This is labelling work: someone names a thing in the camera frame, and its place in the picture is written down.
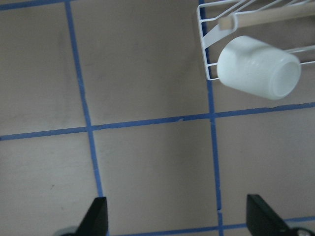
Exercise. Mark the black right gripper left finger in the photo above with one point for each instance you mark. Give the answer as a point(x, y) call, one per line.
point(95, 222)

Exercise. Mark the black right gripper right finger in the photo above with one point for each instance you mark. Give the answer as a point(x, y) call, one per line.
point(261, 220)

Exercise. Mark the white wire cup rack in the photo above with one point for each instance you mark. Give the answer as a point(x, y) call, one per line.
point(212, 30)

